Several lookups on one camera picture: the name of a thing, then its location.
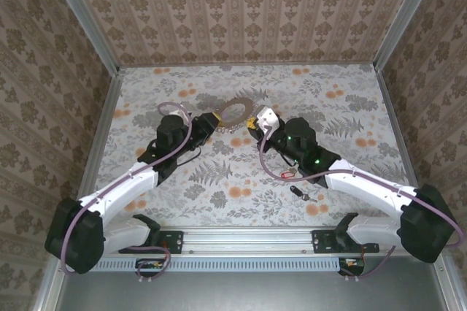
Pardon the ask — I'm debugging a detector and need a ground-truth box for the small wired connector board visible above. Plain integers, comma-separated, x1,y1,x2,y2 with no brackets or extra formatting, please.
338,257,366,277
135,258,166,278

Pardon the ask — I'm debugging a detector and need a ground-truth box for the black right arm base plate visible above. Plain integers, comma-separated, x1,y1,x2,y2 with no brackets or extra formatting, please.
312,229,380,255

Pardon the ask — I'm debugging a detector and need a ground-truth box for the aluminium corner post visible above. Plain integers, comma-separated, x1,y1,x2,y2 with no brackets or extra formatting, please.
42,0,121,75
372,0,444,71

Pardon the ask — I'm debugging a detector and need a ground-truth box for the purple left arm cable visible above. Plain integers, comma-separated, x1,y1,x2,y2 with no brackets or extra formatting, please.
61,101,194,285

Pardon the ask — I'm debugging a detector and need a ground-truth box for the aluminium side rail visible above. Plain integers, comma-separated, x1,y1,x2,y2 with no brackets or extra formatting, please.
374,66,420,190
74,69,127,202

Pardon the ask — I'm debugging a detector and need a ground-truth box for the grey slotted cable duct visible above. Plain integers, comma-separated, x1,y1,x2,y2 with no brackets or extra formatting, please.
87,256,342,273

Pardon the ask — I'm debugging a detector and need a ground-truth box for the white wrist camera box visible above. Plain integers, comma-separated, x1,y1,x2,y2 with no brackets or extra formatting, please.
168,103,191,119
255,105,282,133

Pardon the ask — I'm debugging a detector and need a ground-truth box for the wide aluminium front rail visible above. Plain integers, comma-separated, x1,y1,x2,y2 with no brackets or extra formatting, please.
101,226,402,254

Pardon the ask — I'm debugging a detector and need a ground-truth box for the key with black fob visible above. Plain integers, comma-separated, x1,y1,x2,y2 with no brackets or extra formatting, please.
289,185,319,204

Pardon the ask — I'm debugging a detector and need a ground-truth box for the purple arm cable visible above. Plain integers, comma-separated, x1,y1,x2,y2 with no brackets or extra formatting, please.
258,124,465,283
61,101,194,285

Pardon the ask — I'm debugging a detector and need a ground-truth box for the thin aluminium back rail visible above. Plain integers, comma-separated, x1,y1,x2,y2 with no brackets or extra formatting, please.
118,63,377,70

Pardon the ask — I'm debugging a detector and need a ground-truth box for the aluminium frame bar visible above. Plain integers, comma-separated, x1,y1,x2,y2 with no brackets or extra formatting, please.
31,270,70,311
433,252,467,311

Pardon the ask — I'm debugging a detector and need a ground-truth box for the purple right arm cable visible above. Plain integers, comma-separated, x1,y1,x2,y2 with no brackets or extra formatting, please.
258,124,465,283

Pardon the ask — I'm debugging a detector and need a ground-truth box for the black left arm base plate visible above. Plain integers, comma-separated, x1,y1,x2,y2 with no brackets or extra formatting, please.
118,229,184,255

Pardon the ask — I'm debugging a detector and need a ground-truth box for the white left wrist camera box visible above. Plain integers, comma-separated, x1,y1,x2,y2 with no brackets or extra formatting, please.
168,103,191,119

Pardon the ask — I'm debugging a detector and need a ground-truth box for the grey metal panel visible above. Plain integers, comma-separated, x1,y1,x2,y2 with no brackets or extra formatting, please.
56,256,450,311

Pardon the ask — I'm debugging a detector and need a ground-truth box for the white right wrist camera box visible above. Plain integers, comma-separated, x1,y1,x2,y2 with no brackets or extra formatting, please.
255,105,282,133

